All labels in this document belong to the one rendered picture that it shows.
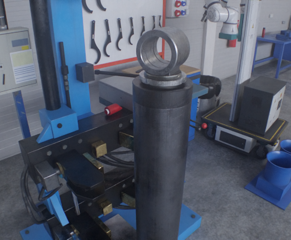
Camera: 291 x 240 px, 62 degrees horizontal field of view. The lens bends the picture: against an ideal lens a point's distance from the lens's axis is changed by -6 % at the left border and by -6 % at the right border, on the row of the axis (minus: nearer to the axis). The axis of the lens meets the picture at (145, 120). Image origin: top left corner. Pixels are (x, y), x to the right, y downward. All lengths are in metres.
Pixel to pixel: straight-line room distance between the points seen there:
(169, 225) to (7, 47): 1.41
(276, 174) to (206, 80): 1.80
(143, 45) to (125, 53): 2.86
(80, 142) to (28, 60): 0.73
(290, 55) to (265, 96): 4.98
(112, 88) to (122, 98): 0.12
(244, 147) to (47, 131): 2.35
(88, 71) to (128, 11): 2.29
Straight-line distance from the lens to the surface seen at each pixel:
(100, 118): 1.53
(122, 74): 1.40
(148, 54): 0.90
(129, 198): 1.79
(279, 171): 2.60
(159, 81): 0.83
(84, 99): 1.60
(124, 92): 1.61
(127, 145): 1.54
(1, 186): 3.00
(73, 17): 1.48
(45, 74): 1.38
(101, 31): 3.44
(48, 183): 1.28
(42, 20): 1.34
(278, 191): 2.70
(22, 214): 2.59
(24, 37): 1.83
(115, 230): 2.07
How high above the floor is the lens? 1.76
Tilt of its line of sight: 27 degrees down
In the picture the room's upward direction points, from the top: straight up
